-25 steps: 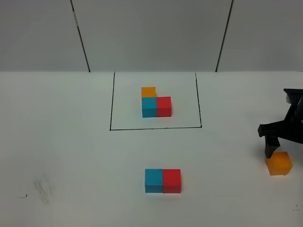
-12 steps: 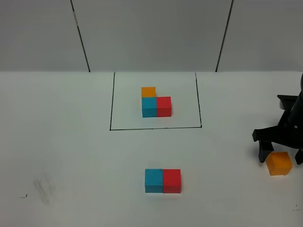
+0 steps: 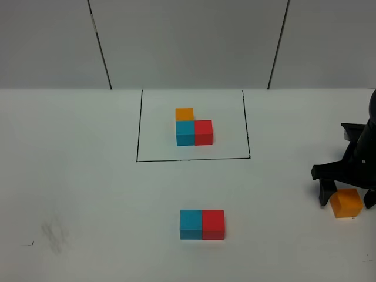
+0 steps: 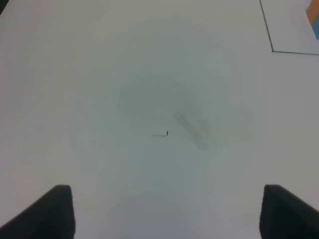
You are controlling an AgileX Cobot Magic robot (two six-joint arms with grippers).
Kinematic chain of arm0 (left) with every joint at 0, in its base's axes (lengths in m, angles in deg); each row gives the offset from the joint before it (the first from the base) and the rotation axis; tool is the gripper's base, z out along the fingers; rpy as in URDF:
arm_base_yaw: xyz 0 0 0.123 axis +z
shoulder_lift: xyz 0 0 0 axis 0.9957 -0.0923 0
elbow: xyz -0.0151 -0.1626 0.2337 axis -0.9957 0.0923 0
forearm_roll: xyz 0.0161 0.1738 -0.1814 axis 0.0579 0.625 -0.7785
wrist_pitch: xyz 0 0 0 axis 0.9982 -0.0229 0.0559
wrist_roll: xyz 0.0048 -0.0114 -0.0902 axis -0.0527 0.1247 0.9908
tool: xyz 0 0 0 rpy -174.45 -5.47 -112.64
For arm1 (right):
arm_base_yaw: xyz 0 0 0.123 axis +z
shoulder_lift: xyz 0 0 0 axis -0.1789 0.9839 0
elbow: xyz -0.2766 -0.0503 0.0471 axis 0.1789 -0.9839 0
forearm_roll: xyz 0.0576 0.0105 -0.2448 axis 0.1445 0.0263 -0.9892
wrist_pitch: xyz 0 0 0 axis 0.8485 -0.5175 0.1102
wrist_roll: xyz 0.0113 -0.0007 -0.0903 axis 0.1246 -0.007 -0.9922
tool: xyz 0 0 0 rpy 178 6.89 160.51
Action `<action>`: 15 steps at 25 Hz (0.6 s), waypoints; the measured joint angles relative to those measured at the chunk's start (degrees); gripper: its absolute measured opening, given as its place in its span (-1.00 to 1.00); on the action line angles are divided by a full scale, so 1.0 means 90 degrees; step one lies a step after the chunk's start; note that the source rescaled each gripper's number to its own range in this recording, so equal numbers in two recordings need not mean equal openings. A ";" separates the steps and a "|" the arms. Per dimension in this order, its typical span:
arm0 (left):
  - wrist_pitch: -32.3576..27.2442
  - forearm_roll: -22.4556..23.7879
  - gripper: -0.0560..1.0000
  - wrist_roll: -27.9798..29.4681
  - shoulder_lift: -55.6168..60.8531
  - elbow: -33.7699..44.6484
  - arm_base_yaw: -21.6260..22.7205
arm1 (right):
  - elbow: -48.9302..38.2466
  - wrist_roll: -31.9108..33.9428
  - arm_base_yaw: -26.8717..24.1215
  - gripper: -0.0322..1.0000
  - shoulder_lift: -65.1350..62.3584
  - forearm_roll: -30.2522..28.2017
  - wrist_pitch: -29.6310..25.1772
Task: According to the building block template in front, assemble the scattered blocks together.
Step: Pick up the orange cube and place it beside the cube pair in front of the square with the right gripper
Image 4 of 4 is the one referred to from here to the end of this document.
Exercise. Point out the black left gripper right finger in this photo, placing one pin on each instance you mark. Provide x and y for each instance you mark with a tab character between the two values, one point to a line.
285	216

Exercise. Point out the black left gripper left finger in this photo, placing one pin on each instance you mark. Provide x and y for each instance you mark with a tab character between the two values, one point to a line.
50	217

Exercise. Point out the template blue cube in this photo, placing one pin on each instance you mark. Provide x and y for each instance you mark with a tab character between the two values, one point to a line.
315	27

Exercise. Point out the template orange cube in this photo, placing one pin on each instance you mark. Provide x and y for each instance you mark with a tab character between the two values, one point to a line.
312	11

